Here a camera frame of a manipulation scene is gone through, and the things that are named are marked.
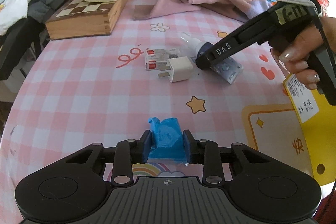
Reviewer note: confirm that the pink checkered tablecloth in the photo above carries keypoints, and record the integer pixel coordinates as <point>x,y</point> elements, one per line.
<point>96,89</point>

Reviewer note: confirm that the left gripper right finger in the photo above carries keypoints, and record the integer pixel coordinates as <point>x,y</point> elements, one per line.
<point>206,153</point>

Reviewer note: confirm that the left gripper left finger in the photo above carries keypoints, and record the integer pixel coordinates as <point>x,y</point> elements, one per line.
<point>128,153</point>

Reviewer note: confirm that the wooden chess board box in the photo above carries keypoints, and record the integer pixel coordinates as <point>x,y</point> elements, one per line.
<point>79,18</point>

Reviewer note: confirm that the pink purple blanket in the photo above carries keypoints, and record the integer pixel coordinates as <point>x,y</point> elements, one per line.
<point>241,10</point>

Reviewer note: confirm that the white garment pile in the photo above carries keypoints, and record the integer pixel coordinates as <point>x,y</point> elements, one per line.
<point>11,12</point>

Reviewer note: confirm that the white power adapter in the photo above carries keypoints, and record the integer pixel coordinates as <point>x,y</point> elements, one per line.
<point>177,69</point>

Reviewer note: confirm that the dark grey garment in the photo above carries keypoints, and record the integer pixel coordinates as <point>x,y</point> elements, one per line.
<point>42,10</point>

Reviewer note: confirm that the right hand with painted nails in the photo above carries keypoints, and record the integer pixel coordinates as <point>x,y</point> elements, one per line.
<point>295,56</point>

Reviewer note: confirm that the yellow cardboard box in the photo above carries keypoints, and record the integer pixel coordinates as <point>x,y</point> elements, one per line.
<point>317,120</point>

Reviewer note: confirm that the red white small box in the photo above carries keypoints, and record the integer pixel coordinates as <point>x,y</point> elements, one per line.
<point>157,58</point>

